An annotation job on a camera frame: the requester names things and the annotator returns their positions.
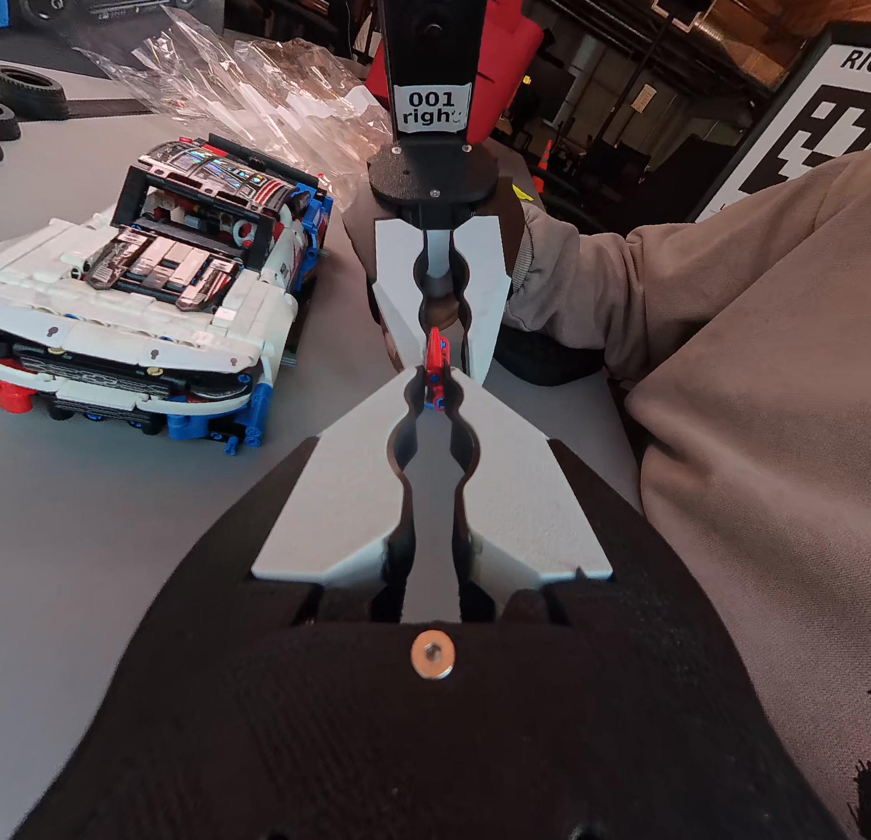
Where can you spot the black strip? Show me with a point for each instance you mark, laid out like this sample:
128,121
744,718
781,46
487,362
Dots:
109,108

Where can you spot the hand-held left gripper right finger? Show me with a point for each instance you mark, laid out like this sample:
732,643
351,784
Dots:
537,506

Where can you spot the metal air duct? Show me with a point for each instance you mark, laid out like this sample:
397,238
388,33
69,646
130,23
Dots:
735,30

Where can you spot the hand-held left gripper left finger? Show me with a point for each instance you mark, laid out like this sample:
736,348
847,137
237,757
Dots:
326,506

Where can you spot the orange traffic cone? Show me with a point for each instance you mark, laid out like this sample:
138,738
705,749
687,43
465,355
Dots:
544,166

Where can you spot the red brick bracket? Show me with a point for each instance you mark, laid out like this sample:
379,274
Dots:
434,350

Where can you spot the black light stand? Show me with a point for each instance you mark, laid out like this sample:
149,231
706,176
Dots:
680,3

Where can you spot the pile of clear plastic bags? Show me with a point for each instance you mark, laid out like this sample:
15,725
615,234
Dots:
272,105

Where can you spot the grey desk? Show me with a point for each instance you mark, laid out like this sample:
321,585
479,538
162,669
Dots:
102,547

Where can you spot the toy brick race car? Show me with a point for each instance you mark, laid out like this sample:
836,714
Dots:
136,323

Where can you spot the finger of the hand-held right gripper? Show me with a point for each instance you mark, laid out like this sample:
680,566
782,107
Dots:
486,289
394,275

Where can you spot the person's right hand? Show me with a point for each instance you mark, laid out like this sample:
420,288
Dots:
357,241

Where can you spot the person's right forearm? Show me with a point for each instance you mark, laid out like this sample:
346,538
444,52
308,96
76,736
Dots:
680,282

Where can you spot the framed marker sign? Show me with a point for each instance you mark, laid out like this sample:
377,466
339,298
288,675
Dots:
803,125

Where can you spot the black rubber tyre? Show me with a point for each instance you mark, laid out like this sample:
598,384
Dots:
7,122
30,95

